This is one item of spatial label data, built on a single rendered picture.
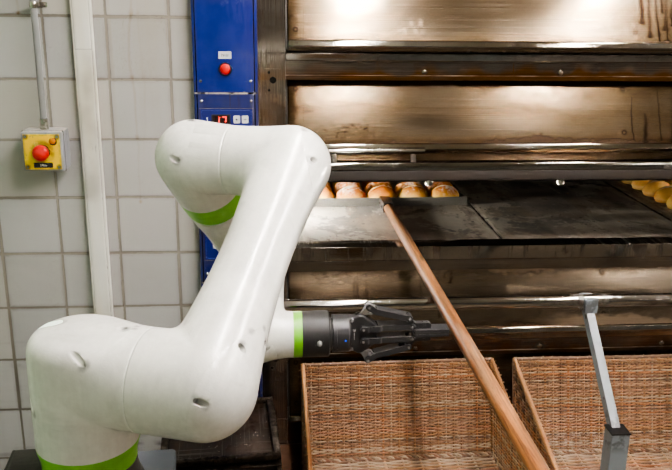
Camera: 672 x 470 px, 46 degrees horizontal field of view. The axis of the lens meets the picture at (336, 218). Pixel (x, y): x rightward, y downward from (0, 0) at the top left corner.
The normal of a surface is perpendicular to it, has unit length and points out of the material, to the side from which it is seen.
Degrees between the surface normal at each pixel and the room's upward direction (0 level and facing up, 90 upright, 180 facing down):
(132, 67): 90
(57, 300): 90
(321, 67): 90
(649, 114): 70
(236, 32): 90
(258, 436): 0
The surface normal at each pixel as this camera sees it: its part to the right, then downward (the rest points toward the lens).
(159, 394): -0.23, -0.04
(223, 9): 0.07, 0.28
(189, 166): -0.16, 0.30
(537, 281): 0.07, -0.07
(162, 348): -0.08, -0.78
